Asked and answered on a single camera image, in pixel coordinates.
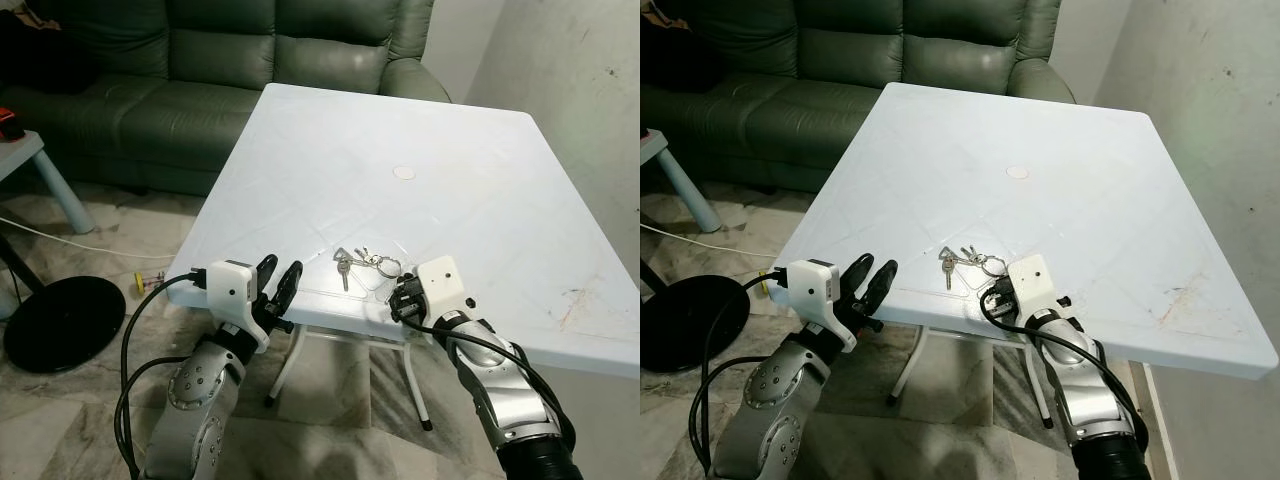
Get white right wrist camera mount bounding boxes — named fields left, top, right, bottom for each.
left=414, top=255, right=472, bottom=326
left=1007, top=254, right=1064, bottom=320

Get dark bundle on sofa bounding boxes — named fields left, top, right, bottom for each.
left=0, top=0, right=98, bottom=97
left=640, top=0, right=723, bottom=93

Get pale blue side table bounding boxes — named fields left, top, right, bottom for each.
left=0, top=130, right=97, bottom=237
left=640, top=130, right=722, bottom=234

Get white plastic folding table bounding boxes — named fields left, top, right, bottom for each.
left=165, top=83, right=641, bottom=432
left=770, top=83, right=1280, bottom=432

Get black round stand base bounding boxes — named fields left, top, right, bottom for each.
left=640, top=274, right=752, bottom=376
left=3, top=276, right=128, bottom=376

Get green leather sofa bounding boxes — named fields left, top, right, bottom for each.
left=640, top=0, right=1077, bottom=197
left=0, top=0, right=452, bottom=197

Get white floor cable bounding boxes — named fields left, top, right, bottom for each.
left=0, top=214, right=162, bottom=260
left=640, top=222, right=777, bottom=260

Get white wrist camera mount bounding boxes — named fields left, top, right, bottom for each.
left=787, top=259, right=857, bottom=354
left=204, top=260, right=272, bottom=354
left=414, top=255, right=472, bottom=326
left=1007, top=254, right=1064, bottom=320

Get silver keys on ring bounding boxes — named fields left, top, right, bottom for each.
left=333, top=245, right=405, bottom=294
left=938, top=245, right=1010, bottom=292

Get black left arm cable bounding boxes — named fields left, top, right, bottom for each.
left=113, top=270, right=207, bottom=480
left=689, top=271, right=791, bottom=477

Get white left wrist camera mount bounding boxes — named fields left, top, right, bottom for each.
left=787, top=259, right=857, bottom=354
left=204, top=260, right=272, bottom=354

